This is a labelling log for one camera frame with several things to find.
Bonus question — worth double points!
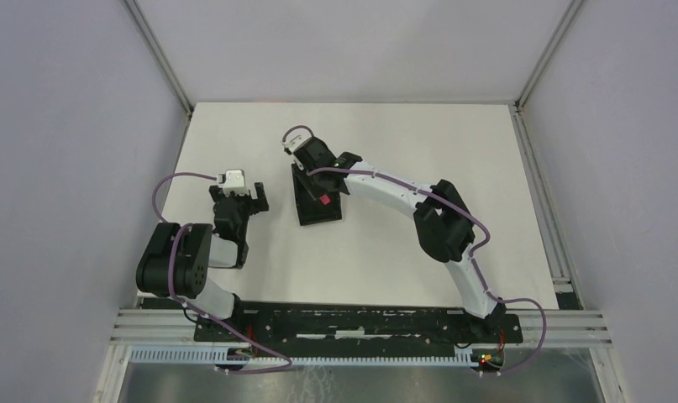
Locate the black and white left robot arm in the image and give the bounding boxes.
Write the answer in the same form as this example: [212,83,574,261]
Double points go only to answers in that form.
[135,182,270,342]

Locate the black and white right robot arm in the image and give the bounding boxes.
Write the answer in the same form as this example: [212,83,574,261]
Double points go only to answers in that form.
[281,134,506,343]

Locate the black plastic bin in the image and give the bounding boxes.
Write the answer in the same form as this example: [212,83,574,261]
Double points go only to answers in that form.
[291,163,343,227]

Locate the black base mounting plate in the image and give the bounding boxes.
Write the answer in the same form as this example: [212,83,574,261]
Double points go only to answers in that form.
[227,301,524,359]

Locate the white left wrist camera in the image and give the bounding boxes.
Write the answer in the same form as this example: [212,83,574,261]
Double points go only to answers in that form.
[216,169,246,191]

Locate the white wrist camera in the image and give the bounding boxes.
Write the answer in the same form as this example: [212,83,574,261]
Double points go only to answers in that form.
[216,169,246,191]
[282,141,293,155]

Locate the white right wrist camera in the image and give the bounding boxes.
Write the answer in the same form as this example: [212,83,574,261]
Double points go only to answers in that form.
[282,141,293,155]

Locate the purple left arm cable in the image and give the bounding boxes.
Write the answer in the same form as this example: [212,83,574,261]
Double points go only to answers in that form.
[151,172,293,374]

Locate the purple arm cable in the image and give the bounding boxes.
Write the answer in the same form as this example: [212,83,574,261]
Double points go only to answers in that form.
[151,172,293,374]
[281,124,548,376]

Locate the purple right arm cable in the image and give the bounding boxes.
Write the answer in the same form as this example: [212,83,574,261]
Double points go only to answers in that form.
[281,124,548,376]

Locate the aluminium left corner post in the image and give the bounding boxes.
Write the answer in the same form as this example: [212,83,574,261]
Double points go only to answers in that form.
[121,0,194,119]

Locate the aluminium corner post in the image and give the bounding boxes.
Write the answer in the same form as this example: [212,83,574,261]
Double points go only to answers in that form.
[513,0,586,111]
[121,0,194,119]

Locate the white slotted cable duct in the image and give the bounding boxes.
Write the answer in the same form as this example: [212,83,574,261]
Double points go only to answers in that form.
[129,346,481,369]

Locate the aluminium right corner post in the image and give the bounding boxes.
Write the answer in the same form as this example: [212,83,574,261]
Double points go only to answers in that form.
[513,0,586,111]

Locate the aluminium right side rail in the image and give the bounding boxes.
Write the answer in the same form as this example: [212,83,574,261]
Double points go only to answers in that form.
[509,102,584,310]

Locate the aluminium front frame rail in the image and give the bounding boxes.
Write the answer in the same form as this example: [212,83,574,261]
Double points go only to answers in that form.
[110,309,613,348]

